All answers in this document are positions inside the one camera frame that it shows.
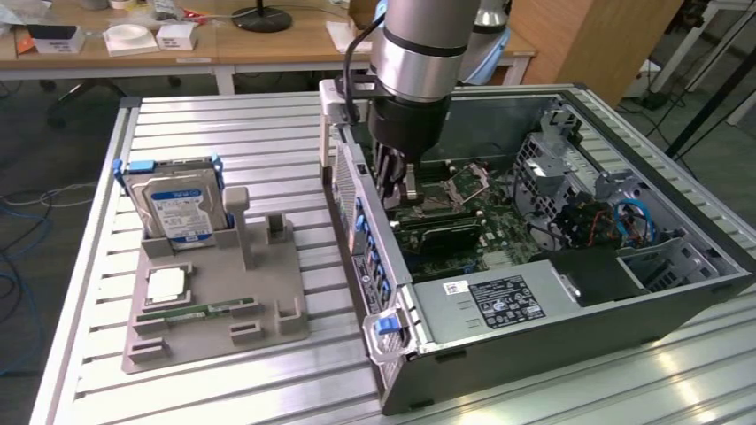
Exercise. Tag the black plastic shroud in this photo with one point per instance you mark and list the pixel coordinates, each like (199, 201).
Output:
(596, 276)

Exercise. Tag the grey parts rack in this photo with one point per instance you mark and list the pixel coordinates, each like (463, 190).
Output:
(219, 283)

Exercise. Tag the wooden desk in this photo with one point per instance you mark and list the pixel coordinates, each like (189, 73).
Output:
(88, 62)

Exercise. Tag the white square dish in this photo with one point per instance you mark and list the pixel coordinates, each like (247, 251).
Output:
(131, 40)

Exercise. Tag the silver chipset heatsink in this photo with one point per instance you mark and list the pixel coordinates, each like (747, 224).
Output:
(495, 261)

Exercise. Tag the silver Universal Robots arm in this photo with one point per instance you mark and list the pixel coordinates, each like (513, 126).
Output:
(425, 44)

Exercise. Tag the white paper sheets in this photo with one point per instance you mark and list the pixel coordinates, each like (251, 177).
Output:
(345, 40)

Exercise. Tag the CPU socket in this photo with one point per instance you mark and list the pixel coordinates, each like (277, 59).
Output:
(437, 197)

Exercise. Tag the silver disk bay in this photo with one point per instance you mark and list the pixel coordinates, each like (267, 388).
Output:
(673, 265)

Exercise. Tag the hard disk with blue bracket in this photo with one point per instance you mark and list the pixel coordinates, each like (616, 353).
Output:
(173, 208)

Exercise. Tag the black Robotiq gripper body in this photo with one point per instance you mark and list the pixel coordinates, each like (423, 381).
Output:
(407, 128)

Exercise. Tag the grey power supply unit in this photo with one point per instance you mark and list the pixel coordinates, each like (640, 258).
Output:
(508, 305)

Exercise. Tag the white box with black lid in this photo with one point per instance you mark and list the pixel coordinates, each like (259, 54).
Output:
(56, 37)

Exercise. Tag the silver perforated drive cage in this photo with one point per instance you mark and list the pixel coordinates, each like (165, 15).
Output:
(552, 172)

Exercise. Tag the Nvidia graphics card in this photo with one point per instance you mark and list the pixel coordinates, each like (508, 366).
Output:
(452, 234)

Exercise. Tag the black installed RAM stick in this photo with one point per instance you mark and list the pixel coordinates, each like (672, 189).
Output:
(448, 217)

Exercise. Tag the black RAM slot row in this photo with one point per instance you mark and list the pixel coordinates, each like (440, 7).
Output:
(436, 170)

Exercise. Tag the black office chair base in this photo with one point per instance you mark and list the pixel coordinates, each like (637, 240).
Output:
(83, 99)

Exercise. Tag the black open PC case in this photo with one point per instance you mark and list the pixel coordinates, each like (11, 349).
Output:
(531, 345)

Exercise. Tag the orange card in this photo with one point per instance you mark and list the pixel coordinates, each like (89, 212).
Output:
(24, 46)

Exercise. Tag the wooden cabinet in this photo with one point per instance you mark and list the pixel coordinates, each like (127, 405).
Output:
(596, 44)

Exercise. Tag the brown cardboard box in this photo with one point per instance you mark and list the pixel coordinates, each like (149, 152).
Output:
(363, 13)

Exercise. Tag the green RAM stick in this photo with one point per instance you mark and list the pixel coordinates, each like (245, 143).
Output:
(189, 312)

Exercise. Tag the black round lamp base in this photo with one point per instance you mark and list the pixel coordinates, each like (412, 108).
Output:
(261, 20)

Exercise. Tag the white cardboard box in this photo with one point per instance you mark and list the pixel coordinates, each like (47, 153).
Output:
(177, 36)

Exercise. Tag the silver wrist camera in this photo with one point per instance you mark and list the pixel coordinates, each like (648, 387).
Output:
(339, 99)

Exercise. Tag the blue case latch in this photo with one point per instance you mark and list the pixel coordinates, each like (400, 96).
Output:
(387, 327)

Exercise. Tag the black tripod pole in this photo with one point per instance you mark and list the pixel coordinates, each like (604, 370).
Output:
(708, 88)

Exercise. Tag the metal socket cover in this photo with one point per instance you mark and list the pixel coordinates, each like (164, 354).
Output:
(471, 175)

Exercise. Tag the white bin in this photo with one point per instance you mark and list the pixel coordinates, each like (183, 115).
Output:
(644, 79)

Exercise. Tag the blue slot retainer tabs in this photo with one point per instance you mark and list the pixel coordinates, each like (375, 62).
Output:
(372, 252)

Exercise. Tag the silver CPU chip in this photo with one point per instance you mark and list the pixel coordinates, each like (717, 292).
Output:
(163, 287)

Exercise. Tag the green Dell motherboard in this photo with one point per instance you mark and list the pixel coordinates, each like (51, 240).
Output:
(501, 239)

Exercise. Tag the white side table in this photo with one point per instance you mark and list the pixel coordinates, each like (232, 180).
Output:
(727, 40)

